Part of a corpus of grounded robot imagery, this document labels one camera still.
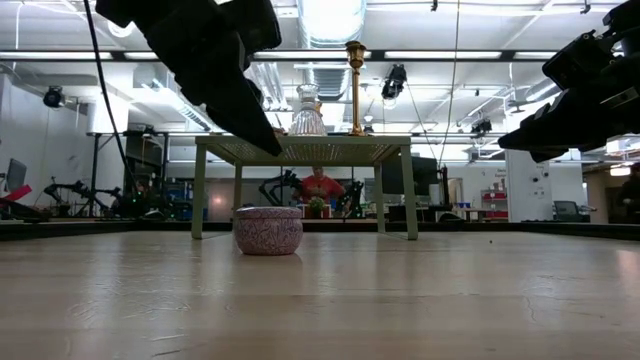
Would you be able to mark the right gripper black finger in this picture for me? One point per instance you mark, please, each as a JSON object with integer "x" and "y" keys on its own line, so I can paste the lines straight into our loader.
{"x": 550, "y": 130}
{"x": 545, "y": 155}

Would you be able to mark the clear glass candlestick holder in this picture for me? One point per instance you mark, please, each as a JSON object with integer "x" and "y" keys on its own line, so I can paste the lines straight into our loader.
{"x": 307, "y": 122}

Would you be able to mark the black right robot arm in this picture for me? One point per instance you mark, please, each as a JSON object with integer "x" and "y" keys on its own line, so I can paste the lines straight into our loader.
{"x": 627, "y": 25}

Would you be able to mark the black background robot arm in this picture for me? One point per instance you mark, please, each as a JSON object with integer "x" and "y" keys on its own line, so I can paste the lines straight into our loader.
{"x": 80, "y": 192}
{"x": 277, "y": 182}

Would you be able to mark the purple patterned candle tin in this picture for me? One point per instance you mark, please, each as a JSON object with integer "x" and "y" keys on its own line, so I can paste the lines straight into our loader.
{"x": 268, "y": 232}

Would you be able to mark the white pillar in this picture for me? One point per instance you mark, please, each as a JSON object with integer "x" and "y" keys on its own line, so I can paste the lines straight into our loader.
{"x": 527, "y": 185}

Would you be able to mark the grey office chair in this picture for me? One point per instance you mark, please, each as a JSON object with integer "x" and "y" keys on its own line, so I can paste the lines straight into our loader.
{"x": 567, "y": 210}

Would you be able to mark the red storage shelf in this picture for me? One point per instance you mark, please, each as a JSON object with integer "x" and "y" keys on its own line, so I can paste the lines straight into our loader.
{"x": 495, "y": 202}

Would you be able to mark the light green mesh shelf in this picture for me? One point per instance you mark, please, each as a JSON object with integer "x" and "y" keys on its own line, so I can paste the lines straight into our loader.
{"x": 310, "y": 150}

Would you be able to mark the tall gold candlestick holder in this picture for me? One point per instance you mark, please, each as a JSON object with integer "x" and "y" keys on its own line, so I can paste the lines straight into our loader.
{"x": 356, "y": 100}

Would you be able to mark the person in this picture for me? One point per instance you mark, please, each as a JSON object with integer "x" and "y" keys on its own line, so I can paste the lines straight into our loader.
{"x": 320, "y": 187}

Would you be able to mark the green potted plant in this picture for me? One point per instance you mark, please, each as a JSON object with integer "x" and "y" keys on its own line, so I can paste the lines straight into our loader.
{"x": 316, "y": 204}

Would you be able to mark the large black monitor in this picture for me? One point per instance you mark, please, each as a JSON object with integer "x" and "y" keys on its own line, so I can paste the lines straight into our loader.
{"x": 415, "y": 175}

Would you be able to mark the black computer monitor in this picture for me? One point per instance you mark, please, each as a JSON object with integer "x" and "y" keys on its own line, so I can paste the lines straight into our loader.
{"x": 16, "y": 175}

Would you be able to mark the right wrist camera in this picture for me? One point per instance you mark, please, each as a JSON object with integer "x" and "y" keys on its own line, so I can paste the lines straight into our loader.
{"x": 575, "y": 60}

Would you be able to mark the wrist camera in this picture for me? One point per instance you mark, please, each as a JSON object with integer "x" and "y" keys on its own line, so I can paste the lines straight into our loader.
{"x": 575, "y": 60}
{"x": 255, "y": 25}

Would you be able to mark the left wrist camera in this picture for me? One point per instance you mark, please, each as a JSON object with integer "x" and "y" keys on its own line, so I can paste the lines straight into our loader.
{"x": 255, "y": 25}

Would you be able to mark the black hanging camera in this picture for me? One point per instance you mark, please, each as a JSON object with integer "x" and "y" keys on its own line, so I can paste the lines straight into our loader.
{"x": 481, "y": 126}
{"x": 52, "y": 96}
{"x": 394, "y": 80}

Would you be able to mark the silver ceiling duct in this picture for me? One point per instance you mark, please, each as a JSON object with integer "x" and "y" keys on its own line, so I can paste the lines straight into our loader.
{"x": 332, "y": 22}

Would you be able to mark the black overhead frame bar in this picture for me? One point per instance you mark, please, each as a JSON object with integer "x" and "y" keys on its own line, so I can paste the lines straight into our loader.
{"x": 440, "y": 55}

